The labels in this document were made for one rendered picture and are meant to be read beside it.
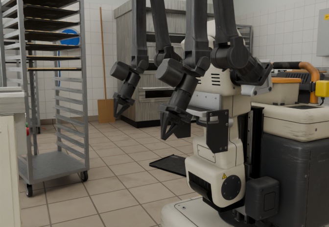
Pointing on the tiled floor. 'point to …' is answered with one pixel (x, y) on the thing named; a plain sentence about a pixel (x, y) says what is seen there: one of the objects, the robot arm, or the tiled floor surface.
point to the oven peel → (107, 113)
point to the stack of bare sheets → (171, 164)
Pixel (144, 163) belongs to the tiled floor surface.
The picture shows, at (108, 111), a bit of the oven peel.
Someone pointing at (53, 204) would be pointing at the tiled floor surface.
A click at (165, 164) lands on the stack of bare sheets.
